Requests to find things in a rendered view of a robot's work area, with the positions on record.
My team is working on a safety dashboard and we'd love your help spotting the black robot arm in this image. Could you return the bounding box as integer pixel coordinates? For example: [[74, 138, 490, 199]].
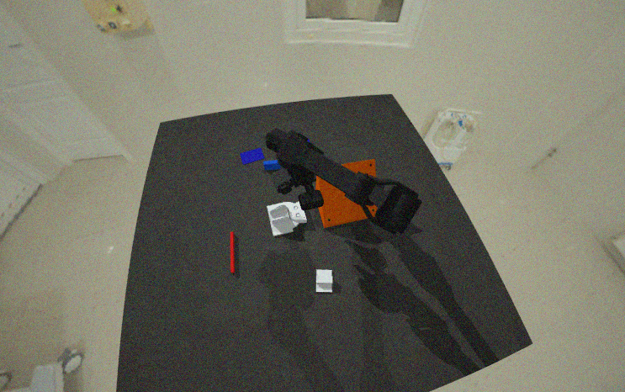
[[265, 129, 422, 235]]

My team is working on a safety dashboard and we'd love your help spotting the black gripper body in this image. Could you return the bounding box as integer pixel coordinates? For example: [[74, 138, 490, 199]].
[[293, 167, 324, 211]]

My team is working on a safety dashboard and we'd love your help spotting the red thin bar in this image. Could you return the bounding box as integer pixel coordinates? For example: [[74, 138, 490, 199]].
[[230, 232, 235, 273]]

